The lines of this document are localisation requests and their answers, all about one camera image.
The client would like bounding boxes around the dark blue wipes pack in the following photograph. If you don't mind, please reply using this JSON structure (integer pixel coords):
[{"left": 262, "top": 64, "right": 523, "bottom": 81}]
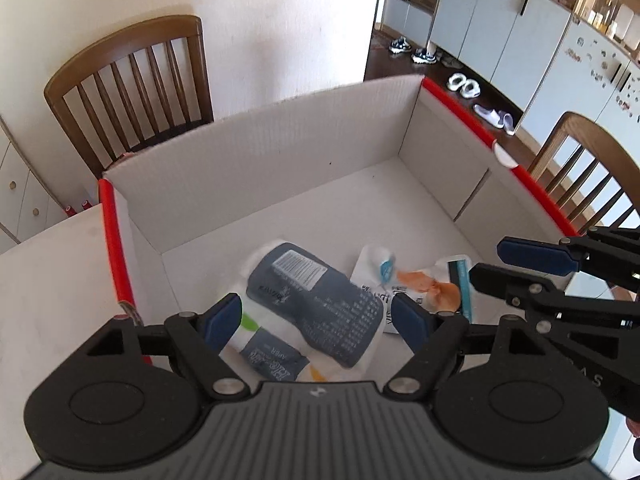
[{"left": 246, "top": 242, "right": 384, "bottom": 368}]

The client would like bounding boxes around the white shoe pair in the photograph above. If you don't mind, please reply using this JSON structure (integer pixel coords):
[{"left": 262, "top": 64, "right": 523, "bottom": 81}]
[{"left": 447, "top": 73, "right": 480, "bottom": 100}]

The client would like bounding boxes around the right wooden chair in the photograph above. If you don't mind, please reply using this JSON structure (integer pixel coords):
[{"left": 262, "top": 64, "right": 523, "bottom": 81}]
[{"left": 528, "top": 112, "right": 639, "bottom": 233}]

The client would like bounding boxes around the red cardboard box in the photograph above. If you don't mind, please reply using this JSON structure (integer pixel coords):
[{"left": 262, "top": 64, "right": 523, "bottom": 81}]
[{"left": 98, "top": 74, "right": 582, "bottom": 366}]

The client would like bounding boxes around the wooden chair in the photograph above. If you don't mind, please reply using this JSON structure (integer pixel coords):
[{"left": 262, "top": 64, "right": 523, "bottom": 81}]
[
  {"left": 43, "top": 14, "right": 214, "bottom": 178},
  {"left": 528, "top": 112, "right": 639, "bottom": 233}
]

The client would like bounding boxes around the far wooden chair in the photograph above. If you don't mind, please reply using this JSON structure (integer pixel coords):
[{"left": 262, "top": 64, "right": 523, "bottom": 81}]
[{"left": 43, "top": 14, "right": 214, "bottom": 178}]

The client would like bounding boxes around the white drawer sideboard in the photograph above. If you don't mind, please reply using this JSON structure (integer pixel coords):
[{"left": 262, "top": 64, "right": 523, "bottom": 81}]
[{"left": 0, "top": 122, "right": 67, "bottom": 252}]

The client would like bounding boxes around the dark sneaker right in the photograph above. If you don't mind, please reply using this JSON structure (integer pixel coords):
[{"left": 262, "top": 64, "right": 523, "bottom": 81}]
[{"left": 411, "top": 48, "right": 439, "bottom": 65}]

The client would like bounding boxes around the white green snack packet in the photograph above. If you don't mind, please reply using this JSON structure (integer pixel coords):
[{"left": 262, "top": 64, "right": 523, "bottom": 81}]
[{"left": 227, "top": 282, "right": 350, "bottom": 382}]

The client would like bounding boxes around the grey wall cabinet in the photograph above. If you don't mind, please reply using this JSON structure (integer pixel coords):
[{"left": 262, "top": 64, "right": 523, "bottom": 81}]
[{"left": 382, "top": 0, "right": 639, "bottom": 153}]

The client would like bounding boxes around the dark sneaker left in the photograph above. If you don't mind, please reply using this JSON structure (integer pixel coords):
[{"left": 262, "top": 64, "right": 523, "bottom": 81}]
[{"left": 388, "top": 36, "right": 412, "bottom": 55}]

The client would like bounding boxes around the dark sneaker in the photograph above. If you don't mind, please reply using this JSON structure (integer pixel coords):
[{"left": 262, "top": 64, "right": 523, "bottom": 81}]
[
  {"left": 388, "top": 36, "right": 412, "bottom": 55},
  {"left": 411, "top": 48, "right": 439, "bottom": 65}
]

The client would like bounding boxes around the orange white snack packet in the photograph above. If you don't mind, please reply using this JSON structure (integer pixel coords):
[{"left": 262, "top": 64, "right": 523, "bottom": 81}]
[{"left": 350, "top": 245, "right": 473, "bottom": 335}]

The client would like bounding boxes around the white slipper pair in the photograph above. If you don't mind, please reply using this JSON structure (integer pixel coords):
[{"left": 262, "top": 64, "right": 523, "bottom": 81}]
[{"left": 473, "top": 104, "right": 515, "bottom": 136}]

